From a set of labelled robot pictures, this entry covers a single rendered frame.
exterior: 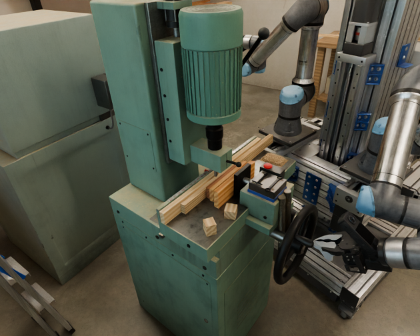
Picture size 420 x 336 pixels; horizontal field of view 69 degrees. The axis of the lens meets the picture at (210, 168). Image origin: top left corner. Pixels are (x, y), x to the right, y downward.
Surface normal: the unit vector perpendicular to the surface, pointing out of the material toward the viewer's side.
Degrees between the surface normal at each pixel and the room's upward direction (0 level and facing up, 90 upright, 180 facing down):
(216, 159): 90
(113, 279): 0
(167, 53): 90
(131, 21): 90
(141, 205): 0
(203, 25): 90
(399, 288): 0
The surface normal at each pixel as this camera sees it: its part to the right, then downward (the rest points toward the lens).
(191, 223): -0.04, -0.82
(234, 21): 0.65, 0.41
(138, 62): -0.62, 0.46
